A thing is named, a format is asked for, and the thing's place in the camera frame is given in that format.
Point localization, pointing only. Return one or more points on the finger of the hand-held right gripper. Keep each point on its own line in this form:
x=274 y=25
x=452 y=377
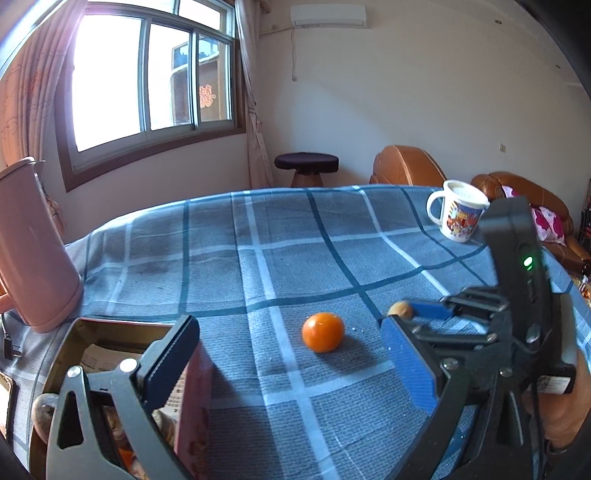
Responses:
x=461 y=339
x=431 y=309

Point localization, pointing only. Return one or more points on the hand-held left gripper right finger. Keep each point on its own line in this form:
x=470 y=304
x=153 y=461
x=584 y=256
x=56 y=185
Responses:
x=406 y=364

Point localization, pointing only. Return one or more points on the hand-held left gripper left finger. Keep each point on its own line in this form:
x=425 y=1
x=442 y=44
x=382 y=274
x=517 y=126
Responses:
x=171 y=360

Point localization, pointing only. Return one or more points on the brown longan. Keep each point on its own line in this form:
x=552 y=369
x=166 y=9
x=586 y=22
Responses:
x=400 y=308

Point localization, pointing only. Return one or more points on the pink metal tin box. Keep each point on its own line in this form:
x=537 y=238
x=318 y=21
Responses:
x=196 y=415

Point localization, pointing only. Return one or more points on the person's right hand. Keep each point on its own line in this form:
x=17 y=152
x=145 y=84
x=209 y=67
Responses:
x=561 y=415

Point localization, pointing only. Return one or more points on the pink floral cushion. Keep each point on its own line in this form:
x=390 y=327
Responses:
x=547 y=224

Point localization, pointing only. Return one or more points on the brown leather sofa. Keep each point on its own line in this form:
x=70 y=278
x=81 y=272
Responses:
x=521 y=184

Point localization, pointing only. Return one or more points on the white printed mug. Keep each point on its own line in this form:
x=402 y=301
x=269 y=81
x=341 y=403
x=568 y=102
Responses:
x=459 y=217

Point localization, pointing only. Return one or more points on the printed paper leaflet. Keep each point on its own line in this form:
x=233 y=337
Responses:
x=99 y=357

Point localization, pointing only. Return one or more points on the brown leather armchair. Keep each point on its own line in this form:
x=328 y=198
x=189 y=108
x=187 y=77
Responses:
x=401 y=164

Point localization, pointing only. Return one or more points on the blue plaid tablecloth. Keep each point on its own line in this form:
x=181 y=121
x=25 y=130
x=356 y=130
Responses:
x=286 y=258

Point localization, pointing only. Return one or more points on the black smartphone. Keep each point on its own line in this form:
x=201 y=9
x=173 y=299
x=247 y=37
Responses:
x=7 y=401

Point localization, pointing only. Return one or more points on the pink electric kettle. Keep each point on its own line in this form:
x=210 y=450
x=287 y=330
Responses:
x=37 y=254

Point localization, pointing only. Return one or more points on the black round stool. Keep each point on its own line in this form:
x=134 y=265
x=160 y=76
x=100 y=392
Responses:
x=307 y=161

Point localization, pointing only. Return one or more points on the narrow tied pink curtain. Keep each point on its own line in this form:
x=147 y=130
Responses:
x=251 y=115

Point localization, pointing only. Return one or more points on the red paper window decoration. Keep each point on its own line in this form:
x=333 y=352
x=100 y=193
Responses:
x=207 y=97

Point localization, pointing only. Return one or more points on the white air conditioner pipe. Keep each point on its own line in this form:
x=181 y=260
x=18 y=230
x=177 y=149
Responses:
x=294 y=55

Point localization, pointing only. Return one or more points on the sliding glass window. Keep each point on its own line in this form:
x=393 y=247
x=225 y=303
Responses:
x=111 y=78

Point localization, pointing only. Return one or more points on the wide pink curtain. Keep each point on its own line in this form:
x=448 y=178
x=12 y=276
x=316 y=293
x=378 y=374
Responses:
x=27 y=101

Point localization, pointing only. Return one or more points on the white wall air conditioner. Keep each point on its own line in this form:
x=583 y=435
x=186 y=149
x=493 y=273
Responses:
x=328 y=16

